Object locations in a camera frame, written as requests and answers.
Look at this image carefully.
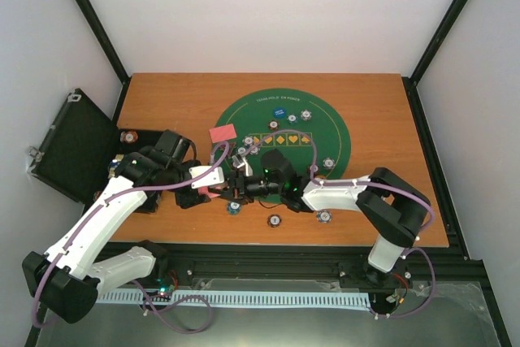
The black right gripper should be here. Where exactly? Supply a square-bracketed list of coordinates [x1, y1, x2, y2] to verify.
[208, 171, 283, 206]

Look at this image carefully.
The red playing card deck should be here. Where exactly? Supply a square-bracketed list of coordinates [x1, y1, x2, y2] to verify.
[197, 186, 226, 202]

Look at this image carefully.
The teal 50 chip stack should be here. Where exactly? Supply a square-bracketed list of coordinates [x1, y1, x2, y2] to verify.
[227, 202, 241, 215]

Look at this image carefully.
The brown 100 chip stack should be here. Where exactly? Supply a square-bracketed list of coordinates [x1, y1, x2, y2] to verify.
[267, 214, 282, 228]

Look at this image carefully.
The red card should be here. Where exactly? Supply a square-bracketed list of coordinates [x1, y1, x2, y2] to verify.
[209, 124, 236, 143]

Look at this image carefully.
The blue small blind button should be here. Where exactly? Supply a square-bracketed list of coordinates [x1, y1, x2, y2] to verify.
[272, 106, 287, 119]

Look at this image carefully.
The blue 10 chip stack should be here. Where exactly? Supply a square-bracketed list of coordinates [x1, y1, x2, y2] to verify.
[316, 210, 332, 223]

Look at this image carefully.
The black triangular all-in marker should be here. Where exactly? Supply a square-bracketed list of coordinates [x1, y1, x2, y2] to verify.
[227, 142, 236, 158]

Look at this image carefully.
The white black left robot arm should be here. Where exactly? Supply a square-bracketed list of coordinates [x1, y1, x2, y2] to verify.
[22, 131, 222, 327]

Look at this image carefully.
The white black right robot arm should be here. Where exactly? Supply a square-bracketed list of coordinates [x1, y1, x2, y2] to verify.
[222, 150, 434, 286]

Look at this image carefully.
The brown chip in case corner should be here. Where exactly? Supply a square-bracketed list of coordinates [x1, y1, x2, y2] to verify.
[120, 131, 138, 144]

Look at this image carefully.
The round green poker mat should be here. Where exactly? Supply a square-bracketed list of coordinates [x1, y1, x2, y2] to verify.
[216, 88, 352, 179]

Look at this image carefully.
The black poker chip case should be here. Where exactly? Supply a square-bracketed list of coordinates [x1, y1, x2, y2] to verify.
[27, 87, 183, 215]

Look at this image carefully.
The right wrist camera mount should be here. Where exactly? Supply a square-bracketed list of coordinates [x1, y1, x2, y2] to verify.
[232, 154, 254, 177]

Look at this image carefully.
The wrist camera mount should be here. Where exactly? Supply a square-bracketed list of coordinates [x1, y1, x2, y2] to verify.
[232, 154, 254, 177]
[188, 166, 225, 189]

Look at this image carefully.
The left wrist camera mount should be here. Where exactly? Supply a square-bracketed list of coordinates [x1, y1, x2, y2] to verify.
[188, 166, 225, 189]

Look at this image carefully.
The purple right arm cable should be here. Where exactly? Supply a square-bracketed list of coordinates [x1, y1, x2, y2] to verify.
[243, 129, 438, 319]

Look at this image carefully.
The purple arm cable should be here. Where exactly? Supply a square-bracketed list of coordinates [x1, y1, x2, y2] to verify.
[31, 141, 231, 328]
[243, 129, 438, 319]

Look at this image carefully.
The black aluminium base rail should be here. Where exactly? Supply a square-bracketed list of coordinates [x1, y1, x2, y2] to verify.
[109, 241, 484, 293]

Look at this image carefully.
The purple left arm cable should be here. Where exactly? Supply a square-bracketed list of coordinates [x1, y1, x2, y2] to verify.
[31, 141, 231, 328]

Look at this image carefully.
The light blue cable duct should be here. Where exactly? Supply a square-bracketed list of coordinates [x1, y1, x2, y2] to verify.
[97, 288, 371, 310]

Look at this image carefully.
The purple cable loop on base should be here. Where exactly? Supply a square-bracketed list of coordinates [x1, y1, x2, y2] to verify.
[136, 280, 215, 334]

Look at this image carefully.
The black right frame post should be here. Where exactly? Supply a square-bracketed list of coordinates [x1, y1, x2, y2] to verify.
[409, 0, 495, 82]

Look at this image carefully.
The black frame post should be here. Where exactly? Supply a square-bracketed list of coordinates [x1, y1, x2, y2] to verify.
[409, 0, 495, 82]
[75, 0, 130, 85]

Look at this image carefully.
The black left frame post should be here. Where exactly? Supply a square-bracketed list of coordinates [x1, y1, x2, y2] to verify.
[75, 0, 130, 85]

